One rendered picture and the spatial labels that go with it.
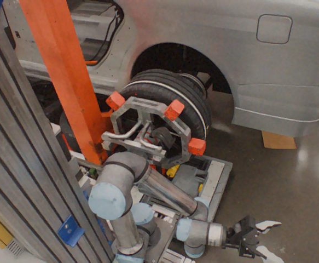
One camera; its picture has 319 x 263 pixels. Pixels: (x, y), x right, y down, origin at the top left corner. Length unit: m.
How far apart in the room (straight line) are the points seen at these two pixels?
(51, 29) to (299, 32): 1.25
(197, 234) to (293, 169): 1.96
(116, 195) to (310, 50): 1.24
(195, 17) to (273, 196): 1.63
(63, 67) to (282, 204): 1.98
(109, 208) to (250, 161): 2.10
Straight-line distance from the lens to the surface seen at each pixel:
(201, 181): 2.49
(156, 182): 1.06
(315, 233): 2.60
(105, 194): 0.91
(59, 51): 1.67
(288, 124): 2.01
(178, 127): 1.69
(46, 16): 1.60
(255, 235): 1.06
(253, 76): 1.84
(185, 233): 1.05
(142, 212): 1.33
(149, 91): 1.73
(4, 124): 0.80
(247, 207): 2.58
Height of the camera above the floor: 2.18
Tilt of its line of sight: 44 degrees down
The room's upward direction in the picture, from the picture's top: 7 degrees counter-clockwise
